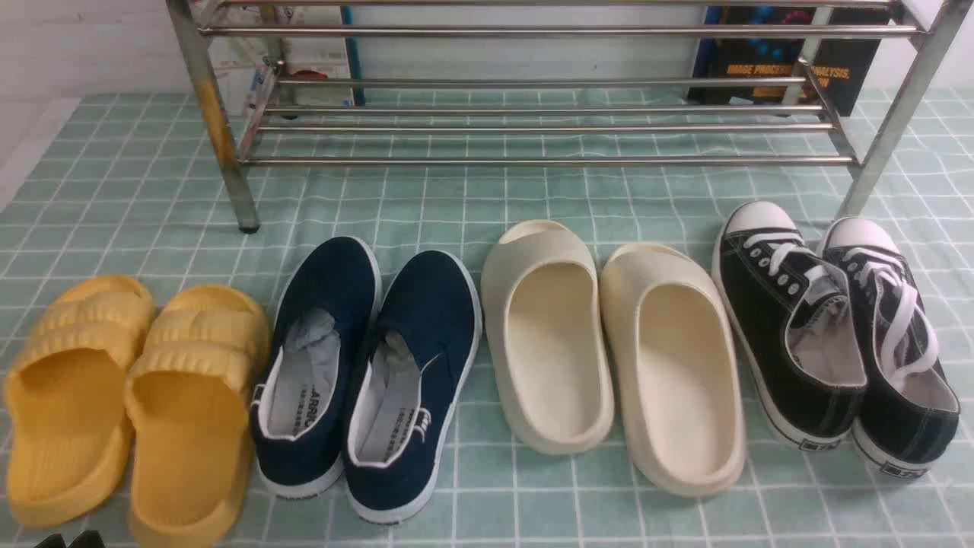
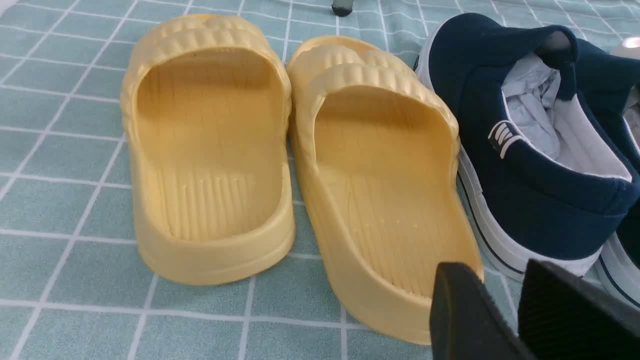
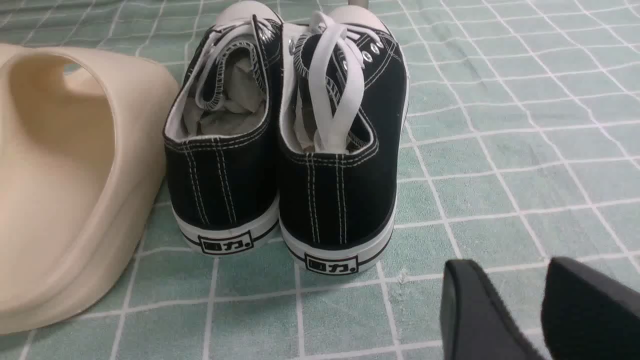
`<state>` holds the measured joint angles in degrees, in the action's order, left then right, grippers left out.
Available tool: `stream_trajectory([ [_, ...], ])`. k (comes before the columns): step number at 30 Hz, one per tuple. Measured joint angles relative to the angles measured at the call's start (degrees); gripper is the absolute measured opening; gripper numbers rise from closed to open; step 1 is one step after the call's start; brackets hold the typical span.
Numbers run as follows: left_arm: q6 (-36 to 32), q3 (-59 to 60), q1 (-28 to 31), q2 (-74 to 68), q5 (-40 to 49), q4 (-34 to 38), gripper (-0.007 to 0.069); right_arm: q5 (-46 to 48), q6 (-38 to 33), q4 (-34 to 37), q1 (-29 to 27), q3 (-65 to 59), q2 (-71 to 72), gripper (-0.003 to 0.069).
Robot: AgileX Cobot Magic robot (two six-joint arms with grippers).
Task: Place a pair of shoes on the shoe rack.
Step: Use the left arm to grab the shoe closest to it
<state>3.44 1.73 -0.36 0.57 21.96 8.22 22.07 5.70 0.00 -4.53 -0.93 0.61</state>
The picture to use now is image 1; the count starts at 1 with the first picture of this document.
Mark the right yellow slide sandal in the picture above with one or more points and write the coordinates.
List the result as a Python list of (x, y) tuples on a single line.
[(187, 396)]

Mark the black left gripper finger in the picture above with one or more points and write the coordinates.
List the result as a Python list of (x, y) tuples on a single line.
[(52, 541)]

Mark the left black canvas sneaker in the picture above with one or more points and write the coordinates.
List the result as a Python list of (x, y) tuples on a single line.
[(792, 312)]

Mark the right black canvas sneaker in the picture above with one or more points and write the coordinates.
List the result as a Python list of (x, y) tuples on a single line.
[(909, 414)]

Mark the left yellow slide sandal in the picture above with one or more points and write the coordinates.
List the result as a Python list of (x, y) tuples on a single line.
[(64, 392)]

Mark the green checked tablecloth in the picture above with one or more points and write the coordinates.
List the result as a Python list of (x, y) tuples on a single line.
[(129, 186)]

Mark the right cream clog slipper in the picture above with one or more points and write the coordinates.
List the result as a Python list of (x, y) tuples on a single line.
[(678, 380)]

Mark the cream clog slipper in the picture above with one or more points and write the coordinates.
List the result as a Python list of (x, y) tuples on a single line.
[(678, 380), (540, 300)]

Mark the yellow slide sandal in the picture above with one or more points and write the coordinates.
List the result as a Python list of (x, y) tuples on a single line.
[(64, 392), (187, 396)]

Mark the black image processing book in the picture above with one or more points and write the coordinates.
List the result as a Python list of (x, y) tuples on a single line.
[(840, 65)]

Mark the navy slip-on shoe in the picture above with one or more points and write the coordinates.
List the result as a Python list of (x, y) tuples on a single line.
[(298, 404), (406, 387)]

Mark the stainless steel shoe rack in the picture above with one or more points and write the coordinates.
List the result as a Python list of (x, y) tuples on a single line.
[(805, 108)]

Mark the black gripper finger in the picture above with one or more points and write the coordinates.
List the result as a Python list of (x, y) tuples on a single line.
[(88, 539)]

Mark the black canvas sneaker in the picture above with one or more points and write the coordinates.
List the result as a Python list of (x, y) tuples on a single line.
[(792, 312), (909, 414)]

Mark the left cream clog slipper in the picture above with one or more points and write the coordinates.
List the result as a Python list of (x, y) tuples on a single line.
[(540, 300)]

